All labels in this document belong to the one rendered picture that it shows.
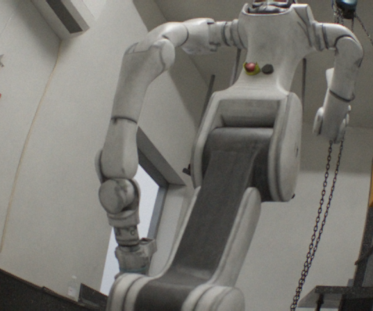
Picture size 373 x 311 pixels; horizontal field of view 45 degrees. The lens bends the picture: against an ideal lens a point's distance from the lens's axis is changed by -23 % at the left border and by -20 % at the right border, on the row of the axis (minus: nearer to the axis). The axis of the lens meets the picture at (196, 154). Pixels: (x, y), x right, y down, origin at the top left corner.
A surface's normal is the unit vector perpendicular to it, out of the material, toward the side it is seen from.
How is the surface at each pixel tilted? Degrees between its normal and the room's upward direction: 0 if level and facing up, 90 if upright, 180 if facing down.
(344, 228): 90
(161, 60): 100
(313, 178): 90
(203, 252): 78
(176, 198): 90
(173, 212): 90
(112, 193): 123
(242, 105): 114
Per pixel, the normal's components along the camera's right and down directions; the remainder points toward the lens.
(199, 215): -0.36, -0.62
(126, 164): 0.89, 0.01
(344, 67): -0.50, 0.51
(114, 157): -0.43, -0.30
